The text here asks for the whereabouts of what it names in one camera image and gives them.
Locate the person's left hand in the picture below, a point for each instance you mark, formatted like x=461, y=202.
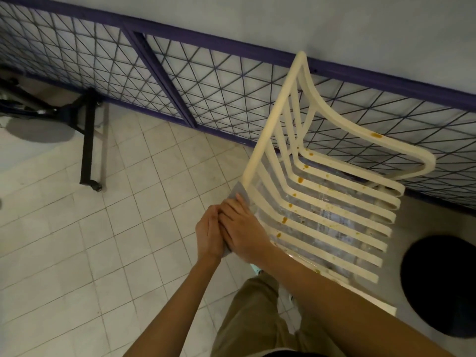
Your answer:
x=205, y=236

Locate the person's right hand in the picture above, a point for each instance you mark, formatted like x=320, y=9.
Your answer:
x=245, y=236

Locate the person's left fingers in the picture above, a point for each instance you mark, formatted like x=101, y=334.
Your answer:
x=215, y=219

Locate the person's right fingers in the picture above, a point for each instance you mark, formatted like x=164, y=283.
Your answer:
x=236, y=211

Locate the grey cloth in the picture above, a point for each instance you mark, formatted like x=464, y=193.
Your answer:
x=241, y=192

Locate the person's right forearm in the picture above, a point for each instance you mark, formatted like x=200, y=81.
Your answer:
x=334, y=308

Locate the person's left forearm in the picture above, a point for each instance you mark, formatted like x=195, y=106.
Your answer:
x=174, y=312

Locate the teal shoe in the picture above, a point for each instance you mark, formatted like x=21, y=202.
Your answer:
x=256, y=270

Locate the cream plastic slatted chair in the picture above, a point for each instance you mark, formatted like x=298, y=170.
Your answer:
x=334, y=223

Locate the khaki trousers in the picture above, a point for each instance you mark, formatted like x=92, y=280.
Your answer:
x=256, y=319

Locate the purple metal mesh fence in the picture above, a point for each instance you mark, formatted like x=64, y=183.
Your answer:
x=208, y=81

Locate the black wheeled stand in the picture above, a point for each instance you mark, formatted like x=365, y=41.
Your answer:
x=88, y=141

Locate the black round bin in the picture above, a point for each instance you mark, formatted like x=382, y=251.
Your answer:
x=442, y=286

